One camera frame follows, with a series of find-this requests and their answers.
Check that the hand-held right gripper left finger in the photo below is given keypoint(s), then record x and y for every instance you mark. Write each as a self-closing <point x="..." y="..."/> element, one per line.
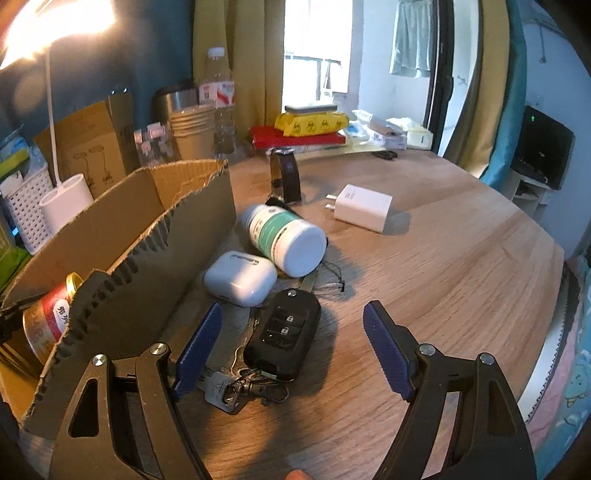
<point x="199" y="348"/>

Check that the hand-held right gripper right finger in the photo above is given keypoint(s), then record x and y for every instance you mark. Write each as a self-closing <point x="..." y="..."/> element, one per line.
<point x="384" y="348"/>

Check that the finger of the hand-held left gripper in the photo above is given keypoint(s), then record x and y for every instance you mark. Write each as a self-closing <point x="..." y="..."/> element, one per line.
<point x="11" y="311"/>

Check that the white earbuds case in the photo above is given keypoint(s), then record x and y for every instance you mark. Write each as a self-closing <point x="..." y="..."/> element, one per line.
<point x="240" y="277"/>

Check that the black car key with keyring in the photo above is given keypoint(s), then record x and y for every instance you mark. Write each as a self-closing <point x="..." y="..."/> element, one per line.
<point x="284" y="332"/>

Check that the brown cardboard box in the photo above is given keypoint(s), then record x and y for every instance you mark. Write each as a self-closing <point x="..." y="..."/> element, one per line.
<point x="138" y="286"/>

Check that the white pill bottle green label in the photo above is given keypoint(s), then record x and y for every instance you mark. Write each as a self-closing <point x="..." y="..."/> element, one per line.
<point x="281" y="237"/>

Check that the person's right hand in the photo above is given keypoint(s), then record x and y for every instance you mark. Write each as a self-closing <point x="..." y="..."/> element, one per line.
<point x="297" y="475"/>

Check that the red and gold tin can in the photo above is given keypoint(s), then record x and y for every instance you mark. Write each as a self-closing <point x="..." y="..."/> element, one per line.
<point x="48" y="318"/>

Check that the green paper cup package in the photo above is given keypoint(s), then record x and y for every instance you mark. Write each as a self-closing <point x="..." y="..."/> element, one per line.
<point x="11" y="267"/>

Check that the white plastic basket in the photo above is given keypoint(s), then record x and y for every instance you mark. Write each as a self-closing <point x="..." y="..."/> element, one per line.
<point x="25" y="207"/>

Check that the white desk lamp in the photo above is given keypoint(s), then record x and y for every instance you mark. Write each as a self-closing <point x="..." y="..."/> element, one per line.
<point x="67" y="203"/>

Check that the white charger adapter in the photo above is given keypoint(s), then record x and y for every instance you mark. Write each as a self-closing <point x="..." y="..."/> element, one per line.
<point x="364" y="205"/>

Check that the yellow green sponge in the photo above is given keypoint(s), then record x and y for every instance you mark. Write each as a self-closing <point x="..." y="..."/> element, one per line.
<point x="11" y="164"/>

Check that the brown lamp packaging box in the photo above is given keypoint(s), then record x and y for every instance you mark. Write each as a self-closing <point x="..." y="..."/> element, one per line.
<point x="87" y="147"/>

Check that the black scissors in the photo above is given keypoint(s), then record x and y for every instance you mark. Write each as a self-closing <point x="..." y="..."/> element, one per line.
<point x="385" y="155"/>

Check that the stack of brown paper cups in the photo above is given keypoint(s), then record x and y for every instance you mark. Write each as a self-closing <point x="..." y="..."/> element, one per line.
<point x="194" y="134"/>

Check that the red packet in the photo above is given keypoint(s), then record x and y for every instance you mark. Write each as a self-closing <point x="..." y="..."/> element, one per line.
<point x="268" y="138"/>

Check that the yellow wipes packet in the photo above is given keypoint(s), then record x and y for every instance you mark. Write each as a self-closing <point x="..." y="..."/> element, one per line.
<point x="311" y="125"/>

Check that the stainless steel kettle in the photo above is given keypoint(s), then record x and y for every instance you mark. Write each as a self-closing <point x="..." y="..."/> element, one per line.
<point x="173" y="99"/>

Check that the grey power bank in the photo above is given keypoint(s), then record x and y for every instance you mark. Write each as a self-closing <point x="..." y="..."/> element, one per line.
<point x="309" y="109"/>

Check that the clear plastic water bottle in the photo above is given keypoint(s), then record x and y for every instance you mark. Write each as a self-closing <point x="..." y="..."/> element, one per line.
<point x="220" y="92"/>

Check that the black monitor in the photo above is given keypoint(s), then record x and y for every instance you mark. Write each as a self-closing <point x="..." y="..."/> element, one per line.
<point x="545" y="143"/>

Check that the teal curtain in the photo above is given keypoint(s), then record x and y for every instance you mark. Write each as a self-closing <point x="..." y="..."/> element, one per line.
<point x="505" y="92"/>

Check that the yellow curtain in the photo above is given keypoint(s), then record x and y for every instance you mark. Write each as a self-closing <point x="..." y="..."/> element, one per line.
<point x="249" y="60"/>

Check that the hanging grey garment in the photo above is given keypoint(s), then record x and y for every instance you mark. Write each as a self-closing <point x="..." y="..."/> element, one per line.
<point x="411" y="41"/>

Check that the black window frame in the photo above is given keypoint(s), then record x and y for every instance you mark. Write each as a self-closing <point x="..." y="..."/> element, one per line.
<point x="438" y="78"/>

